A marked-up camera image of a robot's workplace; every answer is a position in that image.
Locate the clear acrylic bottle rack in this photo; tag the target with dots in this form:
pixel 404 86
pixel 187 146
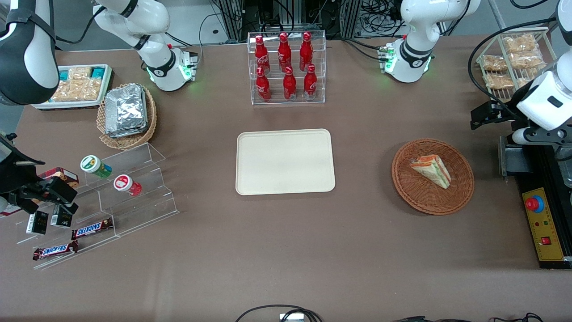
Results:
pixel 288 100

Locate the yellow control panel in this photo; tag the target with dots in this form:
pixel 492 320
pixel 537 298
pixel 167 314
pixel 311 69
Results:
pixel 547 232

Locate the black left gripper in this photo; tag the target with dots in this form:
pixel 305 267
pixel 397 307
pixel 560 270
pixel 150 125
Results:
pixel 504 112

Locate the triangle sandwich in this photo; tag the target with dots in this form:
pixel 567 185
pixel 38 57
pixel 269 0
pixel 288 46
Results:
pixel 432 170

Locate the small black box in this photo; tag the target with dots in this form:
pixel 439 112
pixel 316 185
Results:
pixel 37 222
pixel 61 218

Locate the silver foil bag stack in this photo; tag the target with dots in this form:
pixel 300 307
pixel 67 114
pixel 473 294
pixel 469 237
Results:
pixel 126 109

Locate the green lidded cup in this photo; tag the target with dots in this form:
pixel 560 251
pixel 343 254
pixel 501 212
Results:
pixel 94 165

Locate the clear bag of crackers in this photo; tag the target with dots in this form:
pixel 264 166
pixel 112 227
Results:
pixel 80 73
pixel 76 91

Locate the black machine base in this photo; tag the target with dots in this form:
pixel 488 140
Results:
pixel 527 181

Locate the red lidded cup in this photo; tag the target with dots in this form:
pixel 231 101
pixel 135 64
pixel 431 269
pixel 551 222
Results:
pixel 125 184

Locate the clear metal pan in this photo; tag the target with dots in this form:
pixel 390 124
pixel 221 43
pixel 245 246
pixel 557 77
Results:
pixel 567 176

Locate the brown round wicker basket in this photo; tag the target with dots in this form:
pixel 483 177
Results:
pixel 429 197

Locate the cream plastic tray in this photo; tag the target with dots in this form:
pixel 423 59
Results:
pixel 285 162

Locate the teal snack packet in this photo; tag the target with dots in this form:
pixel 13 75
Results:
pixel 98 72
pixel 65 75

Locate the brown chocolate box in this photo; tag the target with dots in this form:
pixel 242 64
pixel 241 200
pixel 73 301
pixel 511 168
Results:
pixel 65 174

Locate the clear bag of snacks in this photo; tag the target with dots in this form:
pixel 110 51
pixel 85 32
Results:
pixel 523 82
pixel 499 81
pixel 527 60
pixel 494 63
pixel 520 43

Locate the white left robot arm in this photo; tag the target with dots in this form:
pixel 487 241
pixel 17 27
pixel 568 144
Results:
pixel 415 49

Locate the red cola bottle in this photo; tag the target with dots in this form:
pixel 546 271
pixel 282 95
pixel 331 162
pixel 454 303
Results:
pixel 284 52
pixel 262 86
pixel 289 85
pixel 261 56
pixel 310 82
pixel 306 51

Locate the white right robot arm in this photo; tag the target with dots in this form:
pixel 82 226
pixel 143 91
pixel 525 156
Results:
pixel 156 58

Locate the red emergency stop button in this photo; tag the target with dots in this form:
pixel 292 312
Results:
pixel 533 204

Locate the clear acrylic step shelf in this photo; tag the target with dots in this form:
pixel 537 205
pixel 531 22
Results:
pixel 143 205

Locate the small white device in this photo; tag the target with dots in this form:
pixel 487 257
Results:
pixel 291 317

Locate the Snickers chocolate bar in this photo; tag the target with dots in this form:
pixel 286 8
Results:
pixel 54 250
pixel 91 228

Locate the light oval wicker basket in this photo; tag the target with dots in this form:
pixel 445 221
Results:
pixel 129 142

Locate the white rectangular snack tray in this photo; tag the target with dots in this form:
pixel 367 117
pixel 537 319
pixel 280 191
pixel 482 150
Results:
pixel 40 105

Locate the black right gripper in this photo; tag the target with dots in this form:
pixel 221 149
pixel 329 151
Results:
pixel 13 175

